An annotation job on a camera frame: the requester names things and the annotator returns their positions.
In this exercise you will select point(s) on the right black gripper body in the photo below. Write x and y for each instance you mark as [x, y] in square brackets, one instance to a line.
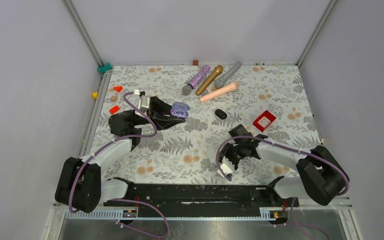
[233, 153]

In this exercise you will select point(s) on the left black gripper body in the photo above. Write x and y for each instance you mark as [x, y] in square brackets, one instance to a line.
[151, 111]

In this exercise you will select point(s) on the blue-grey earbud case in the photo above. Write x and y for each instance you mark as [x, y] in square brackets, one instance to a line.
[180, 110]

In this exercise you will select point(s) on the black earbud charging case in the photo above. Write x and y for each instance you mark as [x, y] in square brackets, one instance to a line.
[220, 114]

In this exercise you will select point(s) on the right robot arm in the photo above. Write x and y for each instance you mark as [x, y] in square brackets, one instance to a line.
[320, 177]

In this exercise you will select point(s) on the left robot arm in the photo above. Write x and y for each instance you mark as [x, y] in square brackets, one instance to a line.
[81, 185]

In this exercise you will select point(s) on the floral patterned table mat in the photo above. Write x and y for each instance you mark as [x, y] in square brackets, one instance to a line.
[186, 153]

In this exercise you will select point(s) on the purple glitter microphone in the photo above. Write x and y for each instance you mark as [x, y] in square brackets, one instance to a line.
[192, 84]

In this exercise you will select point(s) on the red plastic box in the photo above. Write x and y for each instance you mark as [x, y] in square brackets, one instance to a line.
[264, 121]

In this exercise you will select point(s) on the red triangular block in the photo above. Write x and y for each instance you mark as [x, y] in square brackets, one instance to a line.
[118, 88]

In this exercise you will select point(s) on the pink microphone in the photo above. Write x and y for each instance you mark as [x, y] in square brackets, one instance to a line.
[233, 86]

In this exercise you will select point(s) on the grey microphone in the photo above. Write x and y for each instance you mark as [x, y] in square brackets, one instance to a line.
[220, 82]

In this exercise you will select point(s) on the yellow small cube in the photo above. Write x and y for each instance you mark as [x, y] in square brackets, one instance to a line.
[95, 95]

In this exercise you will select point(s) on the gold microphone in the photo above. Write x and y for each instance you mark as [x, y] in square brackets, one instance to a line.
[215, 73]

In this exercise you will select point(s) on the teal corner clamp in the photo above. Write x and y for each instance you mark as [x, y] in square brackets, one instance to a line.
[104, 68]

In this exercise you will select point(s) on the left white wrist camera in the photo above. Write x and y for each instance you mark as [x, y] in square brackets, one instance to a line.
[144, 101]

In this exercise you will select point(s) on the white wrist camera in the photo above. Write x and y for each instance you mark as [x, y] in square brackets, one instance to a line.
[226, 169]
[144, 101]

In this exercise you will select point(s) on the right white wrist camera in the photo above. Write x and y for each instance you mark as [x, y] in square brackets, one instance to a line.
[226, 169]

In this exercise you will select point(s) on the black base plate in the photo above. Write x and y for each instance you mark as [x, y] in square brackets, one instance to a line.
[199, 201]

